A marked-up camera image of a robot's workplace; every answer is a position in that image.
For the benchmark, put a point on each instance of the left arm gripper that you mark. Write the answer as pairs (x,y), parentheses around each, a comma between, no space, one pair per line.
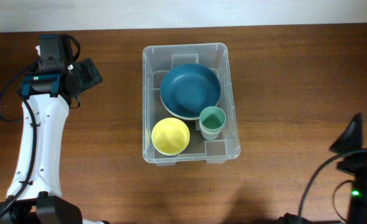
(92,76)

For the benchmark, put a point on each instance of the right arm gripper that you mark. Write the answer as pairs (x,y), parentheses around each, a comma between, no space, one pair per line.
(352,138)

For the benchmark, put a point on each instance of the large blue bowl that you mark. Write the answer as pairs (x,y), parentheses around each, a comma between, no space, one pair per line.
(190,79)

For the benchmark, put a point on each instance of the yellow plastic bowl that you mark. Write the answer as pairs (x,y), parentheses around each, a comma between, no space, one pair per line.
(170,136)

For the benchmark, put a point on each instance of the green plastic cup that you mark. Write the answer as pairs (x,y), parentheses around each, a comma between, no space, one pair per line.
(212,119)

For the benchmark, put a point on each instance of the large beige plate bowl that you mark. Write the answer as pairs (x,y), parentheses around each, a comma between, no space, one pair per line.
(187,107)

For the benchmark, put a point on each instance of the grey plastic cup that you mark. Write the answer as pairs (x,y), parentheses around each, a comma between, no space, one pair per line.
(210,135)

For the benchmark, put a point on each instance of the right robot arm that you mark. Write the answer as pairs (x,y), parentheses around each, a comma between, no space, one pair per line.
(358,203)

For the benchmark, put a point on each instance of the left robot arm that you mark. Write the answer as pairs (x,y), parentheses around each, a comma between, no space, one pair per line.
(47,89)

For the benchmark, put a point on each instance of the clear plastic storage container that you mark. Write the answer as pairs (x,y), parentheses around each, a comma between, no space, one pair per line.
(157,60)

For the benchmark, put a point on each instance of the white paper label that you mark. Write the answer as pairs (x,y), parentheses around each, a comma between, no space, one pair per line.
(197,125)

